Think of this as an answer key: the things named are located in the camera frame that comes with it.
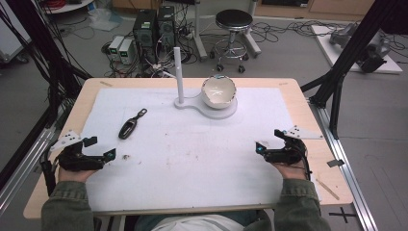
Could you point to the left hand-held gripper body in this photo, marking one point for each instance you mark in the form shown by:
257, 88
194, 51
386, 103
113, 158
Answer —
75, 158

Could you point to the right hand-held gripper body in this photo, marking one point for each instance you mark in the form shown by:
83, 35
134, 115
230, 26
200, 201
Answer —
288, 153

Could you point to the person's left hand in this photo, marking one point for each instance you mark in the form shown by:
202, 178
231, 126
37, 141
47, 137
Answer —
75, 175

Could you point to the person's right hand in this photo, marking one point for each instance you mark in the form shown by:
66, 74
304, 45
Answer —
293, 171

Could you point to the grey tape piece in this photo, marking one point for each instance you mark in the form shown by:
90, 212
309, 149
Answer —
335, 163

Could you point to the thin wooden stick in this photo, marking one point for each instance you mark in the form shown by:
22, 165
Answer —
327, 189

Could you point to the beige tape strip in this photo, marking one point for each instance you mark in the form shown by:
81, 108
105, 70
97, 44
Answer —
106, 84

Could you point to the white table mat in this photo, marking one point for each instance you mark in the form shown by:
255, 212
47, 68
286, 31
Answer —
192, 160

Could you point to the white ceramic bowl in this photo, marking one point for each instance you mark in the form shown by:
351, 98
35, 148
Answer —
218, 91

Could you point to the grey power supply unit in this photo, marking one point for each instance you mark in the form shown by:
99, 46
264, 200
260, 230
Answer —
115, 46
126, 51

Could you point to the white floor board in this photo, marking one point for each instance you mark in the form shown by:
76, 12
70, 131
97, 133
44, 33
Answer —
327, 48

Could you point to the person's torso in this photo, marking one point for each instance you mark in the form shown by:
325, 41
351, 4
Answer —
198, 223

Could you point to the white desk leg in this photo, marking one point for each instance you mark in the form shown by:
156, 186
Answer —
199, 35
252, 40

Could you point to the white stand with pole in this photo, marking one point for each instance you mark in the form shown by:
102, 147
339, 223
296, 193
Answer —
180, 80

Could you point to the black computer tower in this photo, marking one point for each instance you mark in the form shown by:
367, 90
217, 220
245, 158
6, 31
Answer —
166, 24
146, 32

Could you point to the grey machine part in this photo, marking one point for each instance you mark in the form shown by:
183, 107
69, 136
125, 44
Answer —
373, 53

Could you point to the black round stool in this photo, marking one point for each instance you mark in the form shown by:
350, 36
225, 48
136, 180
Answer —
233, 20

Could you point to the clear plastic bag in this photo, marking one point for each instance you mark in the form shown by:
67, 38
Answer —
106, 18

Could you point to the white cabinet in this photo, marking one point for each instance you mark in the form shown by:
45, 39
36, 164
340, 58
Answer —
11, 35

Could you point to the white round table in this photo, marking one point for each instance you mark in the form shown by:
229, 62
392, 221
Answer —
69, 6

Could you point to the aluminium rail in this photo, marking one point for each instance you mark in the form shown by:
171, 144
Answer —
346, 179
25, 160

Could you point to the black frame strut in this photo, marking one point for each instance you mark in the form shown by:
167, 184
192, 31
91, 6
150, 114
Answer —
38, 41
349, 48

